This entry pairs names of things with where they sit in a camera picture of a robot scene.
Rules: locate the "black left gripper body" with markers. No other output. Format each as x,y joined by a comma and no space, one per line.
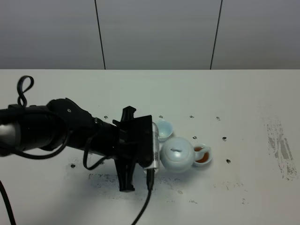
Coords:
134,146

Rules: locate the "light blue porcelain teapot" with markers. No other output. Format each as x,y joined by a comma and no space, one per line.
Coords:
177,155

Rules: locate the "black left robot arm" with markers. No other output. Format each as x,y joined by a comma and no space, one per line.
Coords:
42,132

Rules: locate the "far light blue teacup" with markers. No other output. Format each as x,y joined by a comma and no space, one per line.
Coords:
165,130

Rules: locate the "light blue teacup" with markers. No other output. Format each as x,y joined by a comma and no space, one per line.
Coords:
165,130
203,155

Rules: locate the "near light blue teacup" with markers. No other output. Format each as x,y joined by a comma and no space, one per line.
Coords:
203,155

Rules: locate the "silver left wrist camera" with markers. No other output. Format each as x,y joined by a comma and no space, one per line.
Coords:
155,165

